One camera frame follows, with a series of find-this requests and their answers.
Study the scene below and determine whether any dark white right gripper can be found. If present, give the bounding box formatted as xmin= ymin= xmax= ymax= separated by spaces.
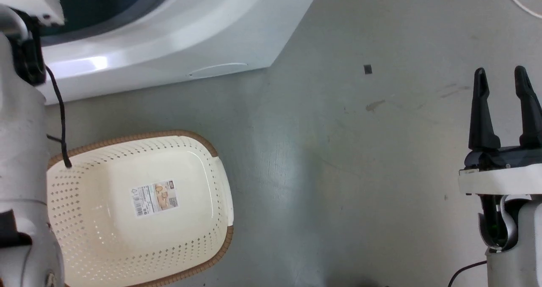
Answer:
xmin=458 ymin=65 xmax=542 ymax=197

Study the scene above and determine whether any grey washing machine door seal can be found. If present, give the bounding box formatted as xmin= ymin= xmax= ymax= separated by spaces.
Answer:
xmin=40 ymin=0 xmax=177 ymax=47

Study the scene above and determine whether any white washing machine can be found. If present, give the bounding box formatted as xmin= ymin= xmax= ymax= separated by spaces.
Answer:
xmin=32 ymin=0 xmax=325 ymax=106

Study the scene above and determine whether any oval washing machine filter cover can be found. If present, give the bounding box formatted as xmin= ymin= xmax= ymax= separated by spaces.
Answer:
xmin=186 ymin=62 xmax=249 ymax=78

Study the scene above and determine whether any cream perforated laundry basket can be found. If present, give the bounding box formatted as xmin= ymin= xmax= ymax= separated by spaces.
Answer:
xmin=46 ymin=130 xmax=235 ymax=287

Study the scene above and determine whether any paper label sticker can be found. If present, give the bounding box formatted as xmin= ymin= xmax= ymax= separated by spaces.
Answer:
xmin=131 ymin=180 xmax=179 ymax=217

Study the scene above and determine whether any white floor cable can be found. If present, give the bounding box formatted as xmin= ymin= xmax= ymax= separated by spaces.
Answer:
xmin=497 ymin=0 xmax=542 ymax=19

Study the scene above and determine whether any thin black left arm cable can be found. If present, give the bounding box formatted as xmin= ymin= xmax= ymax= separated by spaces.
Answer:
xmin=44 ymin=65 xmax=72 ymax=169

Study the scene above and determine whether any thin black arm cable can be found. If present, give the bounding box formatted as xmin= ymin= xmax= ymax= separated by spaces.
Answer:
xmin=44 ymin=65 xmax=72 ymax=169
xmin=447 ymin=260 xmax=487 ymax=287

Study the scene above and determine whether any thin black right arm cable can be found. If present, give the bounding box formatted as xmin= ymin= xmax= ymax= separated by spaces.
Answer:
xmin=447 ymin=260 xmax=487 ymax=287

